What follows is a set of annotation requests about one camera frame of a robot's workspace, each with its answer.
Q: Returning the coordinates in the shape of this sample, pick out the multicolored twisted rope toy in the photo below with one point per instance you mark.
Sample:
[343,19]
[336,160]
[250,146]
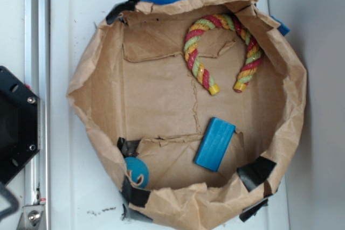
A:
[197,68]

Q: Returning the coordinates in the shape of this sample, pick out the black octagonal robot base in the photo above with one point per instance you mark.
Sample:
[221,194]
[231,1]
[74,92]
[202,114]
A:
[19,125]

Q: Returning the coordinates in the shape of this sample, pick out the blue wooden block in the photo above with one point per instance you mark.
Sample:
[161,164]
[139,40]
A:
[214,144]

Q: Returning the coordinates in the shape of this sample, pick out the blue rubber ball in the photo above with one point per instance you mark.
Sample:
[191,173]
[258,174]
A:
[138,171]

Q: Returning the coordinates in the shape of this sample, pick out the black tape bottom left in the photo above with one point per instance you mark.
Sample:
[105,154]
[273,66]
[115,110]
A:
[134,196]

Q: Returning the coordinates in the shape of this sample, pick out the black tape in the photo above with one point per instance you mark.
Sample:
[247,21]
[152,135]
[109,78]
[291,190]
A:
[134,196]
[117,9]
[254,174]

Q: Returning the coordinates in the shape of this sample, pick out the black tape top left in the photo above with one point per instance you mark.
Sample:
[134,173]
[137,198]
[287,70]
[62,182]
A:
[117,9]

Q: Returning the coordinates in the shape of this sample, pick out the black tape bottom right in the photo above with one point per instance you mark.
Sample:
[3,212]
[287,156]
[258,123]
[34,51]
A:
[254,174]

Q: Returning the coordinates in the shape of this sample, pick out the blue tape piece right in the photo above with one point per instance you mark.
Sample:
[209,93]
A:
[282,28]

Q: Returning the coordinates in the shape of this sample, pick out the brown paper bag enclosure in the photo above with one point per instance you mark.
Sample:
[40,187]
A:
[136,97]

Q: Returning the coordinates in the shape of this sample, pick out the aluminium extrusion rail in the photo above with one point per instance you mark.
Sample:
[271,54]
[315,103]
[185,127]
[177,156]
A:
[37,76]

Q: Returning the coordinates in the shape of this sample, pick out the metal corner bracket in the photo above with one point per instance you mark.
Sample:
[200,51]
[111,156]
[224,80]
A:
[32,218]

